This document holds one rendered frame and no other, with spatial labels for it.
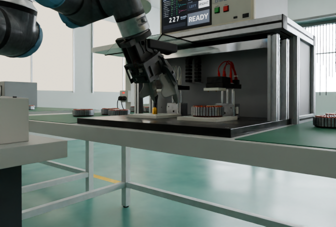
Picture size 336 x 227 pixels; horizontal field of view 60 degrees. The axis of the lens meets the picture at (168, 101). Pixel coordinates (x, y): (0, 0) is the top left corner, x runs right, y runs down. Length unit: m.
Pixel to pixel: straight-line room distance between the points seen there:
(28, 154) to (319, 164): 0.57
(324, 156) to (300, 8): 7.24
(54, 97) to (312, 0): 6.02
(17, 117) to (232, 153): 0.48
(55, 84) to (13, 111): 5.34
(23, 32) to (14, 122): 0.25
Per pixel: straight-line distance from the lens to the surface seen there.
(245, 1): 1.14
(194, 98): 1.33
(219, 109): 0.97
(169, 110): 1.26
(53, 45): 6.10
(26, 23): 0.85
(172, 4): 1.32
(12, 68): 5.70
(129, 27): 0.72
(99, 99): 6.61
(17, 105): 0.71
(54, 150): 0.70
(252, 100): 1.20
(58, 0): 0.64
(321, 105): 7.40
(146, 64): 0.72
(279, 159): 0.64
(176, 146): 0.76
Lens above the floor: 0.84
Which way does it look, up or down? level
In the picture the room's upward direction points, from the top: straight up
